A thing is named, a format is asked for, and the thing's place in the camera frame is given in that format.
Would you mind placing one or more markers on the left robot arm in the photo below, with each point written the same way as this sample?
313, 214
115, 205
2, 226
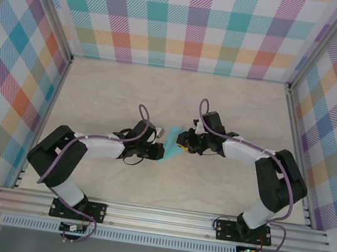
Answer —
101, 147

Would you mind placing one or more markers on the small circuit board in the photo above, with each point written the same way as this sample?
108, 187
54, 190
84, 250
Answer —
249, 251
72, 228

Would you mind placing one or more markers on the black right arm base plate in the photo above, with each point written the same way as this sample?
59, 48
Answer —
225, 231

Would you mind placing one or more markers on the aluminium side rail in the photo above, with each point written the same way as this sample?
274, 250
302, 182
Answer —
296, 129
55, 93

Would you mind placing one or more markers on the aluminium mounting rail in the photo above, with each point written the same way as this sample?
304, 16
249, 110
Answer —
157, 219

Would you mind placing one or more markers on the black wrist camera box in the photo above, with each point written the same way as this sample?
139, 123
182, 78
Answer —
214, 121
144, 129

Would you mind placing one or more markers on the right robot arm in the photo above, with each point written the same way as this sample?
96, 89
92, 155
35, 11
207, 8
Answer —
241, 151

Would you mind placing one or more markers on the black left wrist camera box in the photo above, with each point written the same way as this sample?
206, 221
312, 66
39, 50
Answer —
144, 129

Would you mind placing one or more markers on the small right circuit board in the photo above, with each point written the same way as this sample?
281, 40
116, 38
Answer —
249, 251

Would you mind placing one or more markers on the small left circuit board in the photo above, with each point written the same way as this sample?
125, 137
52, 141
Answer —
72, 228

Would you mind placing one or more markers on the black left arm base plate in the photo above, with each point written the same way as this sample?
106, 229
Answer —
97, 212

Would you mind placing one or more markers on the teal cloth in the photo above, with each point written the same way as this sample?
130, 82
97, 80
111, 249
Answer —
171, 148

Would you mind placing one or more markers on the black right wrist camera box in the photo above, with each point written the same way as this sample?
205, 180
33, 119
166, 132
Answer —
214, 121

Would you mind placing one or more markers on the aluminium frame post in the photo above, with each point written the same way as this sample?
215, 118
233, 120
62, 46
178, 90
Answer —
322, 44
51, 7

